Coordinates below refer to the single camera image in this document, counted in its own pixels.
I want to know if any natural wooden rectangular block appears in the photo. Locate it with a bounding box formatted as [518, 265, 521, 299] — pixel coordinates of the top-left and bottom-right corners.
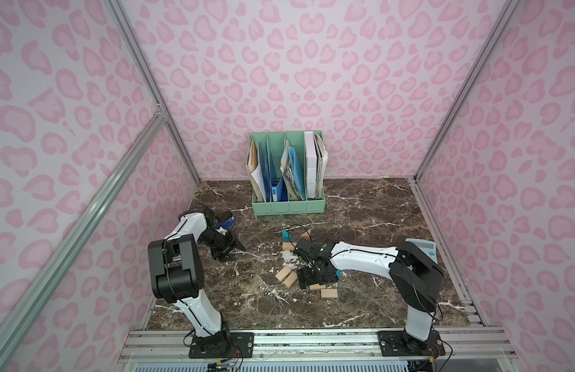
[282, 242, 296, 252]

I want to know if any teal triangular wooden block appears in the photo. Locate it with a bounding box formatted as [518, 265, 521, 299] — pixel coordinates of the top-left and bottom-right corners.
[282, 229, 293, 242]

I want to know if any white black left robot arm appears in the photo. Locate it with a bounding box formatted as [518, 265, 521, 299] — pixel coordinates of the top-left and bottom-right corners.
[148, 207, 245, 338]

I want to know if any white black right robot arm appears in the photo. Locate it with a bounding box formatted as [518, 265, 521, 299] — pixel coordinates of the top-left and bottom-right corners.
[294, 238, 444, 343]

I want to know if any mint green file organizer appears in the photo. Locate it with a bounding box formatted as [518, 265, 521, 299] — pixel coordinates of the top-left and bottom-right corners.
[246, 129, 326, 217]

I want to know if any papers and folders stack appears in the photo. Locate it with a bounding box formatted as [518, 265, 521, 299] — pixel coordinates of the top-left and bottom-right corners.
[245, 131, 329, 202]

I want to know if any teal desk calculator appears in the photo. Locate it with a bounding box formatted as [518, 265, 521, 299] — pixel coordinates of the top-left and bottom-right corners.
[406, 238, 439, 264]

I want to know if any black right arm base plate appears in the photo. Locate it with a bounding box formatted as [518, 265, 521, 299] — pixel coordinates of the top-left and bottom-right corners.
[377, 330, 447, 359]

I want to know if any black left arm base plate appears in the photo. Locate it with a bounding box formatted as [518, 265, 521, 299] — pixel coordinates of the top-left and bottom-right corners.
[188, 331, 255, 360]

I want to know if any aluminium front rail frame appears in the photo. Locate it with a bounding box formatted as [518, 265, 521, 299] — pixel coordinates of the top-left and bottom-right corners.
[115, 327, 523, 371]

